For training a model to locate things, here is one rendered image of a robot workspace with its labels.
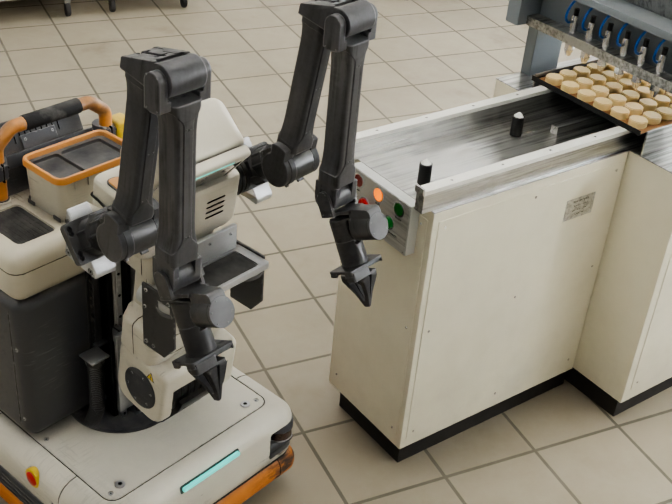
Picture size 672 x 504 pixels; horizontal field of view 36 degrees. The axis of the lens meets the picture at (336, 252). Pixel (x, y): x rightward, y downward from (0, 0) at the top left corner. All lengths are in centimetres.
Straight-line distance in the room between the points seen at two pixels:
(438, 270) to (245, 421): 61
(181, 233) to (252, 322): 163
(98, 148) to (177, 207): 74
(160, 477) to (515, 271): 105
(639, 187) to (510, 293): 45
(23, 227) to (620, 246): 161
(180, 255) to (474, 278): 104
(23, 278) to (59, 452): 48
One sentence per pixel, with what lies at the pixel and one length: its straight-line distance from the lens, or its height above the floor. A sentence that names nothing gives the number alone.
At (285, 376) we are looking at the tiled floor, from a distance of 320.
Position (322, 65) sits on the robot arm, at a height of 126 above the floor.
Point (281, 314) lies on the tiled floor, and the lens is 345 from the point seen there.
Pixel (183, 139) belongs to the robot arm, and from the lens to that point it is 172.
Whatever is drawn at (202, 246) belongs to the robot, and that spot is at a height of 86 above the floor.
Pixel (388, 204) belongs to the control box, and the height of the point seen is 80.
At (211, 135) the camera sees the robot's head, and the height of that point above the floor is 112.
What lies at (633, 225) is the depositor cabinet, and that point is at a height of 64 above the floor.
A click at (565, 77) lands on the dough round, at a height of 92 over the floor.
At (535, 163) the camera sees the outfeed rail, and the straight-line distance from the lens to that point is 262.
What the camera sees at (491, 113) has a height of 87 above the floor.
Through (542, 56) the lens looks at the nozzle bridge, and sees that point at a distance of 325.
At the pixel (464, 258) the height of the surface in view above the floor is 67.
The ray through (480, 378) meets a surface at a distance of 293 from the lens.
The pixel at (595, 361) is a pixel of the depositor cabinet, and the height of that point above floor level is 16.
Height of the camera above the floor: 205
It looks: 33 degrees down
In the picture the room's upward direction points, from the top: 5 degrees clockwise
